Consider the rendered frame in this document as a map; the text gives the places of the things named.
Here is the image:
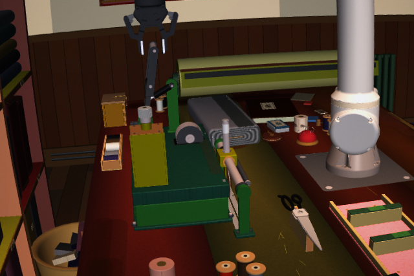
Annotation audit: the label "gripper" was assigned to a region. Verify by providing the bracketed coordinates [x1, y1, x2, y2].
[124, 0, 179, 55]

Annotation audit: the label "grey knurled reset knob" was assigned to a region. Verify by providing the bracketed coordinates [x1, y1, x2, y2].
[137, 105, 154, 131]

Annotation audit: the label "grey measuring wheel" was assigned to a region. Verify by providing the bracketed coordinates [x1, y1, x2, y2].
[175, 122, 205, 145]

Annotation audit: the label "grey folded cloth bolt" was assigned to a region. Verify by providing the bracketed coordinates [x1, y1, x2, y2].
[187, 94, 261, 148]

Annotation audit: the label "olive green cloth bolt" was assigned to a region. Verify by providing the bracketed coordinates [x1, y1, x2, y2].
[176, 50, 380, 98]

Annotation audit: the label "yellow rectangular block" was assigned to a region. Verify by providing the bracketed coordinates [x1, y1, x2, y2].
[129, 123, 169, 189]

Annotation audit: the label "small wooden spool tray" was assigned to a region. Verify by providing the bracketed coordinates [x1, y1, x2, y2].
[100, 133, 124, 171]

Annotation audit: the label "yellow cutter carriage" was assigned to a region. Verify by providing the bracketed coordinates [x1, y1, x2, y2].
[216, 118, 239, 169]

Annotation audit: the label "green measuring machine body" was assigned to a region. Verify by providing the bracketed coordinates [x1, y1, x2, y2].
[131, 73, 256, 239]

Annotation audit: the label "olive green cloth runner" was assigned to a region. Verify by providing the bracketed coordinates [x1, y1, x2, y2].
[179, 133, 358, 276]

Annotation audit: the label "small wooden block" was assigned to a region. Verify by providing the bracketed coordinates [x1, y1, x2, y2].
[304, 231, 315, 253]

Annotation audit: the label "cream block with green top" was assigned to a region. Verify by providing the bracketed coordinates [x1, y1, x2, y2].
[369, 229, 414, 257]
[347, 203, 404, 229]

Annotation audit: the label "wooden tray with pink lining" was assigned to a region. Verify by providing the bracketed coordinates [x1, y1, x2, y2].
[329, 193, 414, 276]

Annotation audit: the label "yellow wooden box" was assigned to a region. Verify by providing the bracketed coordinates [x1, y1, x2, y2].
[100, 92, 128, 129]

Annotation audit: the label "dark brown book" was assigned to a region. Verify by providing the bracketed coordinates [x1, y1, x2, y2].
[246, 99, 298, 121]

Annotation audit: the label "blue small box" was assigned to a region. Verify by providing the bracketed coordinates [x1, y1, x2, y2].
[266, 118, 290, 134]

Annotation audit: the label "round wooden disc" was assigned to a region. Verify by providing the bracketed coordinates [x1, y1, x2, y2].
[261, 131, 282, 142]

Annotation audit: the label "grey paper sheet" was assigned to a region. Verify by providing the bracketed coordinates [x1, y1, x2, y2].
[290, 92, 316, 103]

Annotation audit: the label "wooden shelf unit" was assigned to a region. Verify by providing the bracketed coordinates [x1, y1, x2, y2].
[0, 0, 47, 276]

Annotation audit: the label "cream thread spool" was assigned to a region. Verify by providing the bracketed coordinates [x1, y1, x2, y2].
[293, 114, 309, 133]

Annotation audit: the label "red pincushion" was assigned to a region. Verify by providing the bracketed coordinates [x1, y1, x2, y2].
[296, 129, 320, 147]

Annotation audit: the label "blue thread spool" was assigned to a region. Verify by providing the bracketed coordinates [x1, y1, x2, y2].
[321, 113, 332, 134]

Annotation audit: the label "pink thread spool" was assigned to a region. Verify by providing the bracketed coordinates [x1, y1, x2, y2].
[148, 257, 177, 276]

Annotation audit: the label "green radiator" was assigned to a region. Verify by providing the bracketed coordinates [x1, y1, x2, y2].
[374, 52, 397, 114]

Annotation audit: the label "tan waste bin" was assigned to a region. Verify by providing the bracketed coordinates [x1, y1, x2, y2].
[30, 221, 82, 276]

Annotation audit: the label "black crank handle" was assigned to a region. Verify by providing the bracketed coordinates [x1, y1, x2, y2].
[153, 83, 176, 100]

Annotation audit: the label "grey square base plate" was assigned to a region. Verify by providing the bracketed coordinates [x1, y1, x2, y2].
[294, 149, 414, 192]

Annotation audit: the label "black handled shears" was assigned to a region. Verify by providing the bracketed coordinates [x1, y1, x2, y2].
[277, 193, 323, 251]

